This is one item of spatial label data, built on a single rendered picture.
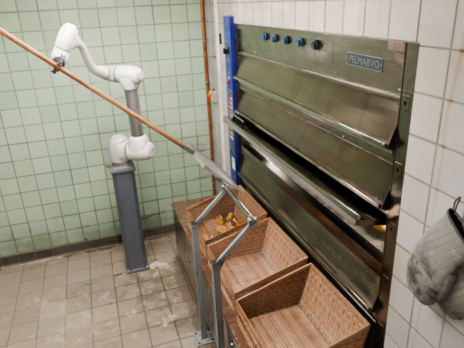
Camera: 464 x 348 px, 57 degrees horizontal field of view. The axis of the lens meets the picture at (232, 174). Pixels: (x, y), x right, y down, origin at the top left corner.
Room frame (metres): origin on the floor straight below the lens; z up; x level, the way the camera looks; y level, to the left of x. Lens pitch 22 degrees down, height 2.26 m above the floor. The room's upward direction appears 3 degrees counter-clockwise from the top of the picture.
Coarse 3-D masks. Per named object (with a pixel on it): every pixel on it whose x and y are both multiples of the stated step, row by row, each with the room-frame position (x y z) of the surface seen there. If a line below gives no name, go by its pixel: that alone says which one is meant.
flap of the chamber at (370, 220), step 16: (256, 128) 2.98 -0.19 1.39; (256, 144) 2.54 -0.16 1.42; (272, 144) 2.57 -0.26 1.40; (288, 160) 2.25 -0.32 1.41; (304, 160) 2.30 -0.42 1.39; (320, 176) 2.03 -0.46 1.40; (336, 192) 1.81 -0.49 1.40; (352, 192) 1.84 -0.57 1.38; (336, 208) 1.64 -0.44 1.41; (352, 208) 1.63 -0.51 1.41; (368, 208) 1.66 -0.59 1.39; (368, 224) 1.52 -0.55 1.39; (384, 224) 1.55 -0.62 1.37
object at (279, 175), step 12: (252, 156) 3.02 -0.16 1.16; (264, 168) 2.79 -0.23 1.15; (276, 168) 2.70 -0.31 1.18; (288, 180) 2.49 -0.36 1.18; (300, 192) 2.31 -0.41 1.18; (312, 204) 2.14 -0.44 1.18; (324, 216) 2.01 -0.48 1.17; (336, 216) 1.99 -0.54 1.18; (336, 228) 1.89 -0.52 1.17; (348, 228) 1.86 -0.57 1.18; (348, 240) 1.78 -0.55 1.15; (360, 240) 1.74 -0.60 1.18; (360, 252) 1.69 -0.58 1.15; (372, 252) 1.64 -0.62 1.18
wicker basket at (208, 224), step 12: (240, 192) 3.15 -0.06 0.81; (204, 204) 3.10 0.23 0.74; (216, 204) 3.13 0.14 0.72; (228, 204) 3.16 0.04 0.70; (252, 204) 2.92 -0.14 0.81; (192, 216) 3.07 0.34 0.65; (216, 216) 3.13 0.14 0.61; (264, 216) 2.70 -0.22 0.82; (204, 228) 2.98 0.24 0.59; (240, 228) 2.62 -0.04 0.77; (204, 240) 2.55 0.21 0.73; (216, 240) 2.57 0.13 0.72; (204, 252) 2.57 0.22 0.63
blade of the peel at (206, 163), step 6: (186, 144) 2.98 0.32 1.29; (198, 150) 3.08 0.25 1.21; (198, 156) 2.69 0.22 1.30; (204, 156) 3.09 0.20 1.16; (198, 162) 2.62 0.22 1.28; (204, 162) 2.79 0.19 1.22; (210, 162) 2.96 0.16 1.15; (204, 168) 2.53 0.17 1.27; (210, 168) 2.54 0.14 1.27; (216, 168) 2.86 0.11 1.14; (216, 174) 2.55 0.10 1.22; (222, 174) 2.80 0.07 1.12; (228, 180) 2.69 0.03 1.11; (234, 186) 2.59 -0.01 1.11
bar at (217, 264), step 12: (228, 192) 2.38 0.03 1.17; (240, 204) 2.19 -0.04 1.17; (204, 216) 2.43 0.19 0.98; (252, 216) 2.05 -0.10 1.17; (192, 228) 2.39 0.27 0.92; (192, 240) 2.42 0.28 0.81; (240, 240) 1.99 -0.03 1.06; (228, 252) 1.97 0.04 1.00; (216, 264) 1.94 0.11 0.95; (216, 276) 1.94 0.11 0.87; (216, 288) 1.94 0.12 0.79; (216, 300) 1.94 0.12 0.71; (204, 312) 2.40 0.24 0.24; (216, 312) 1.93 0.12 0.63; (204, 324) 2.40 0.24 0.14; (216, 324) 1.95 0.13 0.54; (204, 336) 2.40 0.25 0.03; (216, 336) 1.97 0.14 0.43
